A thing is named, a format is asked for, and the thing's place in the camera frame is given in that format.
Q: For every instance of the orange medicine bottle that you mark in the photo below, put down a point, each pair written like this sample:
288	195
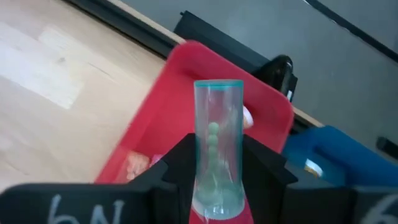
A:
313	168

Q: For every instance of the pink-red plastic bin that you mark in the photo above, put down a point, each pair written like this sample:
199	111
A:
174	109

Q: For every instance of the black clamp block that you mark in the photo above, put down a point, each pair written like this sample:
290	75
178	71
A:
276	74

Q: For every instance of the blue plastic bin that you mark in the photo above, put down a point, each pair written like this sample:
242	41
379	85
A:
342	155

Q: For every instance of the clear bottle pink pills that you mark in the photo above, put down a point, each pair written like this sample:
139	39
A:
138	165

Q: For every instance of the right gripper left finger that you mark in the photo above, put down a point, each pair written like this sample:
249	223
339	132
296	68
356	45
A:
174	174

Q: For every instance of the teal-capped green-pill bottle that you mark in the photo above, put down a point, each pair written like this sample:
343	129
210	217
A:
217	155

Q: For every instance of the white-capped medicine bottle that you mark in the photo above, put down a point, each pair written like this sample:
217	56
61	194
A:
247	118

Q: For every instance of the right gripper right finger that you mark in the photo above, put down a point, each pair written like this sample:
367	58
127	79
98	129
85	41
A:
264	174

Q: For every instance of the black aluminium table frame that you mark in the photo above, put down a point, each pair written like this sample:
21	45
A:
140	28

